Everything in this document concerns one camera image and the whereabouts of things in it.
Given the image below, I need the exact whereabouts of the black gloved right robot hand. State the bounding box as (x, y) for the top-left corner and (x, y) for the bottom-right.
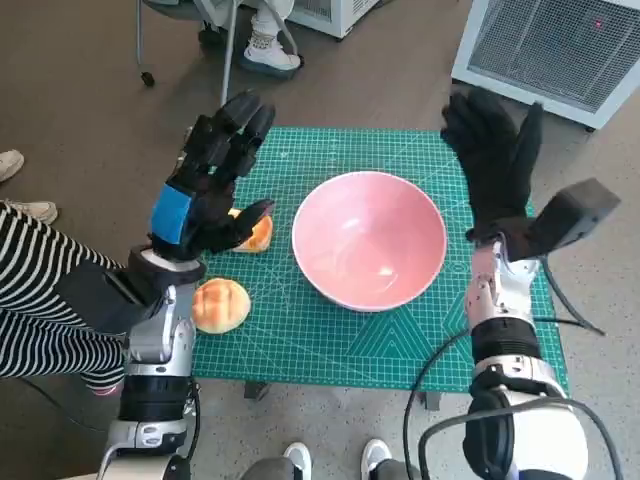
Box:
(439, 89), (545, 244)

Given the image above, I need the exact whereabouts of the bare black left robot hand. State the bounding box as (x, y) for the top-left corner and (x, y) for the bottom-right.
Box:
(147, 89), (277, 264)

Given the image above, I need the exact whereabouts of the long striped toy bread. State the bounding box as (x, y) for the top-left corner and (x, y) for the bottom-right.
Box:
(227, 207), (275, 255)

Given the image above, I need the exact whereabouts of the round toy bread bun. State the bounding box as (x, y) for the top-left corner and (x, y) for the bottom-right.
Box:
(192, 278), (252, 334)

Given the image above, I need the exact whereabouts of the pink bowl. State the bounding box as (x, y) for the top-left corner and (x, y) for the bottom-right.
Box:
(291, 170), (449, 314)

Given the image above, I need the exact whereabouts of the grey office chair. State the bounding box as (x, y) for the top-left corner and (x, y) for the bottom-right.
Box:
(134, 0), (301, 109)

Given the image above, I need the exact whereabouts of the white cabinet with mesh grille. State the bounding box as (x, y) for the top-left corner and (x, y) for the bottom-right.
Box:
(449, 0), (640, 132)

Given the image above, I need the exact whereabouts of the person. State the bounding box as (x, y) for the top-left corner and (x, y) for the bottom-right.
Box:
(0, 199), (132, 399)
(239, 438), (419, 480)
(0, 149), (59, 225)
(238, 0), (305, 79)

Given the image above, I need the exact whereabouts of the green cutting mat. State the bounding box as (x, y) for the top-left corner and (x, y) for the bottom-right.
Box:
(191, 125), (571, 400)

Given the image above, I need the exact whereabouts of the white glass-front cabinet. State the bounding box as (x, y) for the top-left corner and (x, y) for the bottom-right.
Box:
(287, 0), (381, 40)

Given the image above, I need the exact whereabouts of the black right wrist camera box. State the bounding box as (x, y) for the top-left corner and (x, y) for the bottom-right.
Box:
(504, 179), (622, 261)

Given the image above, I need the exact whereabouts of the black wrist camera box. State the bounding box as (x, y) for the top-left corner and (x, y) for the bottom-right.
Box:
(59, 259), (171, 334)
(504, 179), (622, 261)

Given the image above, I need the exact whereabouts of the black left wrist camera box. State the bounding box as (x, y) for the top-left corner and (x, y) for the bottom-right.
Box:
(59, 259), (171, 334)

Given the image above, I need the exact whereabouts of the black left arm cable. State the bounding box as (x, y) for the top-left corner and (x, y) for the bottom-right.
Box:
(182, 377), (202, 464)

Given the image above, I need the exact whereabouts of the black looped right arm cable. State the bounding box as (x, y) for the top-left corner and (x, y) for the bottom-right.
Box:
(417, 397), (626, 480)

